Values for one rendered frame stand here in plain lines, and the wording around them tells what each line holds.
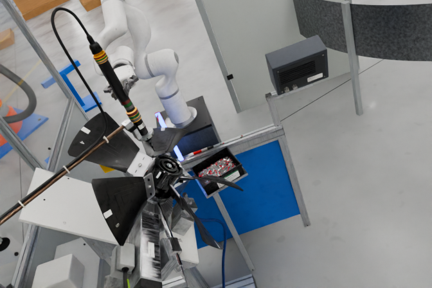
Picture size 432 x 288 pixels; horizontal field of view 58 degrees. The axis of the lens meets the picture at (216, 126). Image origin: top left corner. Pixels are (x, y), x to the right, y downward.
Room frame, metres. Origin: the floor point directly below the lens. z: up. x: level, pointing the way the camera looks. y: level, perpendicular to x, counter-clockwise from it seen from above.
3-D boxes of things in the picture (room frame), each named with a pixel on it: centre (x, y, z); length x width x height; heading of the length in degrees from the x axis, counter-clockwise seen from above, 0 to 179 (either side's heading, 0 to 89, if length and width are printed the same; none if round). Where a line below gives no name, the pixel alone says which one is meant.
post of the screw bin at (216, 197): (1.42, 0.14, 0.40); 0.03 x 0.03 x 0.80; 10
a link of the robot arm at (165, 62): (1.83, 0.13, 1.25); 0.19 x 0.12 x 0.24; 77
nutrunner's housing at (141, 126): (1.25, 0.26, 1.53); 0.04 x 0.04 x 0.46
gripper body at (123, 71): (1.36, 0.25, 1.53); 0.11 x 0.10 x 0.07; 175
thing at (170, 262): (0.91, 0.36, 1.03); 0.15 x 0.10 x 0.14; 85
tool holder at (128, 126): (1.24, 0.27, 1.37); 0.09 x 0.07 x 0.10; 120
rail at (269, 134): (1.60, 0.13, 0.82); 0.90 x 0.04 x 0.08; 85
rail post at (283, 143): (1.56, -0.30, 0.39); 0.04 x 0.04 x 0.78; 85
